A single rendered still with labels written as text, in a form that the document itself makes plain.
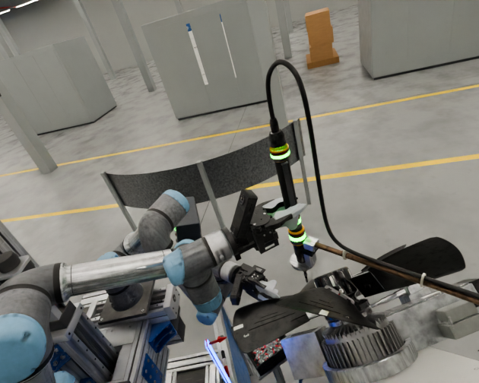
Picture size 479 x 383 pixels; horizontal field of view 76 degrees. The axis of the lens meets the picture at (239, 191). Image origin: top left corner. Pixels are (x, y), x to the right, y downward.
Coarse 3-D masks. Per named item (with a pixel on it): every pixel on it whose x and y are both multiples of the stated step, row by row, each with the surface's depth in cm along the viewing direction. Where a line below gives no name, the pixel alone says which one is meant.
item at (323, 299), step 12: (324, 288) 87; (288, 300) 74; (300, 300) 74; (312, 300) 74; (324, 300) 76; (336, 300) 79; (348, 300) 84; (312, 312) 67; (336, 312) 69; (348, 312) 72; (360, 324) 63; (372, 324) 66
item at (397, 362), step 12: (408, 348) 83; (384, 360) 80; (396, 360) 80; (408, 360) 81; (336, 372) 85; (348, 372) 82; (360, 372) 80; (372, 372) 79; (384, 372) 79; (396, 372) 79
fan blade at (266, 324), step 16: (256, 304) 104; (272, 304) 101; (240, 320) 99; (256, 320) 96; (272, 320) 95; (288, 320) 93; (304, 320) 92; (240, 336) 92; (256, 336) 91; (272, 336) 90
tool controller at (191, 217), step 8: (192, 200) 160; (192, 208) 152; (184, 216) 146; (192, 216) 146; (184, 224) 140; (192, 224) 141; (200, 224) 144; (176, 232) 141; (184, 232) 142; (192, 232) 143; (200, 232) 146
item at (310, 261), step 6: (318, 240) 79; (306, 246) 80; (312, 246) 78; (306, 252) 80; (312, 252) 80; (294, 258) 87; (306, 258) 83; (312, 258) 83; (294, 264) 86; (300, 264) 85; (306, 264) 84; (312, 264) 84; (300, 270) 84; (306, 270) 84
